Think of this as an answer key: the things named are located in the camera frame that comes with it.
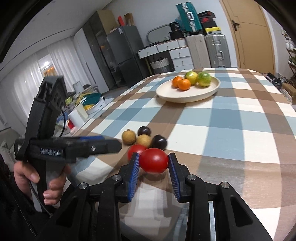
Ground red tomato front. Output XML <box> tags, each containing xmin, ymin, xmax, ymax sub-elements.
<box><xmin>139</xmin><ymin>148</ymin><xmax>169</xmax><ymax>174</ymax></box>

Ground red tomato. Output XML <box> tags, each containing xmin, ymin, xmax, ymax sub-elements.
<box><xmin>139</xmin><ymin>148</ymin><xmax>169</xmax><ymax>174</ymax></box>
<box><xmin>127</xmin><ymin>144</ymin><xmax>147</xmax><ymax>160</ymax></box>

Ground dark plum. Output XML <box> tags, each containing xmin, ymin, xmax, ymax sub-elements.
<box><xmin>137</xmin><ymin>126</ymin><xmax>152</xmax><ymax>136</ymax></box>
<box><xmin>151</xmin><ymin>135</ymin><xmax>168</xmax><ymax>150</ymax></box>

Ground brown longan fruit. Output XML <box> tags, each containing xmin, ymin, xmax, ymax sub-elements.
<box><xmin>122</xmin><ymin>129</ymin><xmax>137</xmax><ymax>146</ymax></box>
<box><xmin>136</xmin><ymin>135</ymin><xmax>152</xmax><ymax>148</ymax></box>

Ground orange mandarin front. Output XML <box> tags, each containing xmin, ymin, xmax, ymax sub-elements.
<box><xmin>178</xmin><ymin>79</ymin><xmax>191</xmax><ymax>91</ymax></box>

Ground orange mandarin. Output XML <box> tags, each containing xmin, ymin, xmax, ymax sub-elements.
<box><xmin>178</xmin><ymin>79</ymin><xmax>191</xmax><ymax>91</ymax></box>
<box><xmin>171</xmin><ymin>76</ymin><xmax>183</xmax><ymax>88</ymax></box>

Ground yellow lemon-like citrus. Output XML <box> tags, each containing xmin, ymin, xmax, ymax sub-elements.
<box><xmin>184</xmin><ymin>71</ymin><xmax>198</xmax><ymax>85</ymax></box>

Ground green yellow citrus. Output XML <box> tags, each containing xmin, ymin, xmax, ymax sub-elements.
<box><xmin>197</xmin><ymin>71</ymin><xmax>211</xmax><ymax>87</ymax></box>

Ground person's left hand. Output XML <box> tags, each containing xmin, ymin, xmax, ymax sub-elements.
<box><xmin>13</xmin><ymin>161</ymin><xmax>71</xmax><ymax>205</ymax></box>

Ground white curtain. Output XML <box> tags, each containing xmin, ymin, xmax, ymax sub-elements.
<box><xmin>1</xmin><ymin>37</ymin><xmax>90</xmax><ymax>127</ymax></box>

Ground cream round plate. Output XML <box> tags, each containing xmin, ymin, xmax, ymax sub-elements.
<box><xmin>156</xmin><ymin>77</ymin><xmax>221</xmax><ymax>103</ymax></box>

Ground checkered tablecloth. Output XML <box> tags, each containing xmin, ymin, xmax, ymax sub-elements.
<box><xmin>70</xmin><ymin>68</ymin><xmax>295</xmax><ymax>240</ymax></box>

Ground woven laundry basket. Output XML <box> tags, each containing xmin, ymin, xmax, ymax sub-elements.
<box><xmin>150</xmin><ymin>58</ymin><xmax>171</xmax><ymax>74</ymax></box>

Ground white drawer desk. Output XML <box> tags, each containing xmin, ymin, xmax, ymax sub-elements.
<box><xmin>138</xmin><ymin>38</ymin><xmax>194</xmax><ymax>72</ymax></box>

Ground black glass cabinet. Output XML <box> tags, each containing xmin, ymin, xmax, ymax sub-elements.
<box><xmin>82</xmin><ymin>11</ymin><xmax>120</xmax><ymax>90</ymax></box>

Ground beige suitcase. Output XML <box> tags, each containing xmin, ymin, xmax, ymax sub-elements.
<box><xmin>185</xmin><ymin>35</ymin><xmax>211</xmax><ymax>69</ymax></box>

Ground silver suitcase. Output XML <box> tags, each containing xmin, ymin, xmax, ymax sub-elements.
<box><xmin>205</xmin><ymin>34</ymin><xmax>231</xmax><ymax>68</ymax></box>

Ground dark grey refrigerator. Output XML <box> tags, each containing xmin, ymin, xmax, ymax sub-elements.
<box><xmin>107</xmin><ymin>26</ymin><xmax>149</xmax><ymax>87</ymax></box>

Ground oval mirror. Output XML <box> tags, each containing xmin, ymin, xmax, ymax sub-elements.
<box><xmin>147</xmin><ymin>25</ymin><xmax>171</xmax><ymax>44</ymax></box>

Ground teal suitcase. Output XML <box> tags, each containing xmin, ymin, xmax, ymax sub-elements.
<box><xmin>176</xmin><ymin>2</ymin><xmax>203</xmax><ymax>34</ymax></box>

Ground stacked shoe boxes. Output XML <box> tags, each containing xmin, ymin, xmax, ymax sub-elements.
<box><xmin>198</xmin><ymin>11</ymin><xmax>222</xmax><ymax>35</ymax></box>

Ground wooden door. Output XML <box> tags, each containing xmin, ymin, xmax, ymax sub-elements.
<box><xmin>221</xmin><ymin>1</ymin><xmax>275</xmax><ymax>74</ymax></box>

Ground wooden shoe rack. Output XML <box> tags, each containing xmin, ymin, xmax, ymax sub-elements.
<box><xmin>281</xmin><ymin>28</ymin><xmax>296</xmax><ymax>82</ymax></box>

